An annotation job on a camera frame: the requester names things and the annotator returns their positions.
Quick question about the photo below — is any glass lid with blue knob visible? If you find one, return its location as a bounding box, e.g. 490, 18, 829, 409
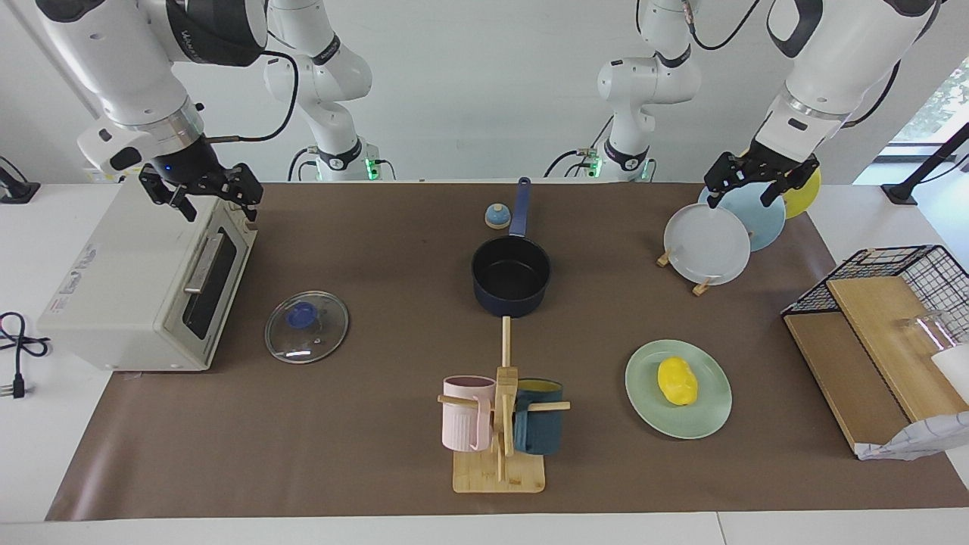
264, 291, 350, 364

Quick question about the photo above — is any yellow plate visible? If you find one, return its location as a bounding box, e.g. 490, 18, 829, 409
784, 167, 822, 220

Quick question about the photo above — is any light blue plate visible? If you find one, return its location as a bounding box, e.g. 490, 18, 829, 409
698, 184, 787, 252

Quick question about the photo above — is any grey plate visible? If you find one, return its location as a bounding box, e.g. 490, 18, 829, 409
664, 203, 752, 287

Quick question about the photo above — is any wooden plate rack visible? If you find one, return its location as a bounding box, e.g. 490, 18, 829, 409
656, 250, 714, 297

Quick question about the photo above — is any pale green plate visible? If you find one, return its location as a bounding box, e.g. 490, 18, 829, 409
625, 339, 733, 440

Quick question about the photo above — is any cream toaster oven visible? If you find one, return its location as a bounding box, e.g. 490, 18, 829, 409
36, 176, 258, 372

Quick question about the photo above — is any black clamp base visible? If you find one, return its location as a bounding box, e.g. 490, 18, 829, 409
0, 155, 40, 204

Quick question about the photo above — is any light wooden board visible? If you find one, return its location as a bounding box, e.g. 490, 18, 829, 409
827, 276, 969, 423

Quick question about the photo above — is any brown wooden board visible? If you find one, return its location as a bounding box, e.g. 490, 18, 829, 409
784, 312, 909, 455

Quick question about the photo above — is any clear glass cup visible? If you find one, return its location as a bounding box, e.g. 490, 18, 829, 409
901, 312, 958, 353

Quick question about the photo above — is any dark blue saucepan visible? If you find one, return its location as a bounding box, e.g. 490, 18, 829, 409
471, 177, 552, 319

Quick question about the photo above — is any brown table mat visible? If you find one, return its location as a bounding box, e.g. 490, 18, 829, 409
45, 182, 969, 522

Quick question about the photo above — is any white cup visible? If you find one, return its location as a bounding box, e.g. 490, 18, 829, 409
931, 344, 969, 402

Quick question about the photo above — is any wooden box with mesh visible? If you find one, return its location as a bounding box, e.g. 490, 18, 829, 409
855, 413, 969, 461

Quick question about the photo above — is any dark teal mug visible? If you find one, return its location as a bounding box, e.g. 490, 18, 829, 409
513, 378, 565, 456

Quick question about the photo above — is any pink ribbed mug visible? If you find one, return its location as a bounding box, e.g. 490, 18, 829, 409
442, 375, 497, 453

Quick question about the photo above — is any wooden mug tree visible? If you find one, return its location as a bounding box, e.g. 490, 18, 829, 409
437, 316, 571, 494

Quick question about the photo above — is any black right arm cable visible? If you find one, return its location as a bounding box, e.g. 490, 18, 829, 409
204, 49, 300, 145

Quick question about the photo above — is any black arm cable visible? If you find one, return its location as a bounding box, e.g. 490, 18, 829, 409
204, 49, 300, 145
685, 0, 762, 51

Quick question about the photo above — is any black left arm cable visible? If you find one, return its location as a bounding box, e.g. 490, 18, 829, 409
685, 0, 762, 51

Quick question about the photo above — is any black wire basket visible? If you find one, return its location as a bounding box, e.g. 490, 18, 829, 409
782, 244, 969, 345

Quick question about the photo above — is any black power cable with plug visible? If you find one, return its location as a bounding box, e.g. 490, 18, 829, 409
0, 312, 51, 400

